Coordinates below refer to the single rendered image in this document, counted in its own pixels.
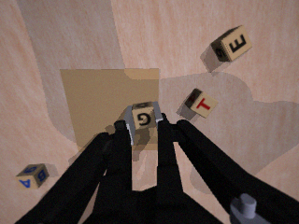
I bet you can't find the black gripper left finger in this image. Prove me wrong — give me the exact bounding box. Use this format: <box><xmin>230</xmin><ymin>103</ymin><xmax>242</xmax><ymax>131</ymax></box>
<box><xmin>14</xmin><ymin>105</ymin><xmax>135</xmax><ymax>224</ymax></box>

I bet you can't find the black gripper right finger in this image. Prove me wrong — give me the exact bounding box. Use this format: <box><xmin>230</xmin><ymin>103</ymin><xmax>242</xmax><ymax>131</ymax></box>
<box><xmin>152</xmin><ymin>101</ymin><xmax>299</xmax><ymax>224</ymax></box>

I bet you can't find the tan flat mat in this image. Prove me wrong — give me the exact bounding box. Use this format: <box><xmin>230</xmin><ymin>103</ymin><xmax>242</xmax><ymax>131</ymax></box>
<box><xmin>60</xmin><ymin>69</ymin><xmax>159</xmax><ymax>152</ymax></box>

